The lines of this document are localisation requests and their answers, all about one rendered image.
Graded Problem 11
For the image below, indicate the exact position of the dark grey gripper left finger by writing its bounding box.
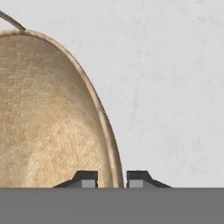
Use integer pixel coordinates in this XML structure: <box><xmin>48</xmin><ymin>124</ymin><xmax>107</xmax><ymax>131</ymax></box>
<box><xmin>52</xmin><ymin>170</ymin><xmax>99</xmax><ymax>189</ymax></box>

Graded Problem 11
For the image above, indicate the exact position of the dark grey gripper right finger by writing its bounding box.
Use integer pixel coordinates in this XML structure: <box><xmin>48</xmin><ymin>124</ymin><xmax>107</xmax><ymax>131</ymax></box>
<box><xmin>126</xmin><ymin>170</ymin><xmax>172</xmax><ymax>189</ymax></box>

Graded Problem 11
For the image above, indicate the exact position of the woven tan basket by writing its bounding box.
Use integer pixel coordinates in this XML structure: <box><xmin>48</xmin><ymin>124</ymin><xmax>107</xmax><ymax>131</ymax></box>
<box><xmin>0</xmin><ymin>10</ymin><xmax>125</xmax><ymax>189</ymax></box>

